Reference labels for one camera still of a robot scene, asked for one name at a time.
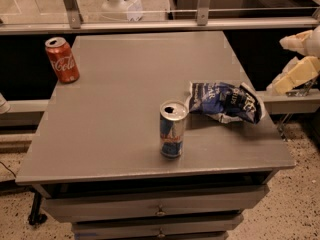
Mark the grey drawer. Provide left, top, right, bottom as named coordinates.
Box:
left=72, top=214, right=243, bottom=240
left=43, top=185, right=269, bottom=222

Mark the left metal bracket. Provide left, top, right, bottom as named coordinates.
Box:
left=63, top=0, right=82, bottom=29

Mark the blue chip bag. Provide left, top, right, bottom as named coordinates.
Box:
left=186, top=82, right=266, bottom=124

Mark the right metal bracket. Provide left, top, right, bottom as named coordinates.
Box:
left=196, top=0, right=211, bottom=26

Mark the metal railing frame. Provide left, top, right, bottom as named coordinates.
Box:
left=0, top=17, right=319, bottom=35

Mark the small metal angle bracket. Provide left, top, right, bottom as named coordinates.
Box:
left=286, top=78, right=317, bottom=97

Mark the black caster leg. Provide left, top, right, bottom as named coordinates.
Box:
left=28, top=190, right=47, bottom=226

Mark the red coca-cola can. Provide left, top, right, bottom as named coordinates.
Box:
left=45, top=37, right=80, bottom=84

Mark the red bull can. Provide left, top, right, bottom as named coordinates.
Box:
left=160, top=100, right=188, bottom=159

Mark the top grey drawer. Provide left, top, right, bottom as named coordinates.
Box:
left=43, top=185, right=269, bottom=222

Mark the white pedestal base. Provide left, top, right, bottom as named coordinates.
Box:
left=100, top=0, right=143, bottom=22

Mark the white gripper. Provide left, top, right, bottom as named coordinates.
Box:
left=266, top=26, right=320, bottom=95

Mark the grey drawer cabinet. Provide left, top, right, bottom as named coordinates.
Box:
left=16, top=31, right=294, bottom=240

